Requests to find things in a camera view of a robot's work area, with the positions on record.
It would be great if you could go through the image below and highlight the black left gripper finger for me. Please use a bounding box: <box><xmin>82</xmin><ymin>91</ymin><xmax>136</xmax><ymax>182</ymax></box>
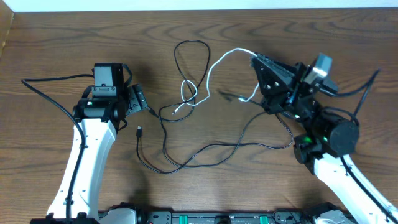
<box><xmin>137</xmin><ymin>99</ymin><xmax>148</xmax><ymax>110</ymax></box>
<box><xmin>133</xmin><ymin>84</ymin><xmax>146</xmax><ymax>101</ymax></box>

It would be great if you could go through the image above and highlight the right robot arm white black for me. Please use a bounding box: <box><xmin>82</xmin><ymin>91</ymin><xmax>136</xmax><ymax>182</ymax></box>
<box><xmin>251</xmin><ymin>53</ymin><xmax>397</xmax><ymax>223</ymax></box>

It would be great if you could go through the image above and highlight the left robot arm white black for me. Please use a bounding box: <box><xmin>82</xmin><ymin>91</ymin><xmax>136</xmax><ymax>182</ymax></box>
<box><xmin>31</xmin><ymin>63</ymin><xmax>147</xmax><ymax>223</ymax></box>

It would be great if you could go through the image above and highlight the right camera black cable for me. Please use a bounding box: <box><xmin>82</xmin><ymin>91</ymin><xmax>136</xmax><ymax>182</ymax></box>
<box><xmin>326</xmin><ymin>68</ymin><xmax>398</xmax><ymax>223</ymax></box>

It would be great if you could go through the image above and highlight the camera black cable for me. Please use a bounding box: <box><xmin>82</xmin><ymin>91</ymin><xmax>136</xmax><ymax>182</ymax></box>
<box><xmin>21</xmin><ymin>73</ymin><xmax>95</xmax><ymax>223</ymax></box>
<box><xmin>326</xmin><ymin>68</ymin><xmax>398</xmax><ymax>223</ymax></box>

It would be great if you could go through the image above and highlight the left camera black cable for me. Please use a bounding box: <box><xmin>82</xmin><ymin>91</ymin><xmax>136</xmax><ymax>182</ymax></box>
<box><xmin>21</xmin><ymin>73</ymin><xmax>95</xmax><ymax>223</ymax></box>

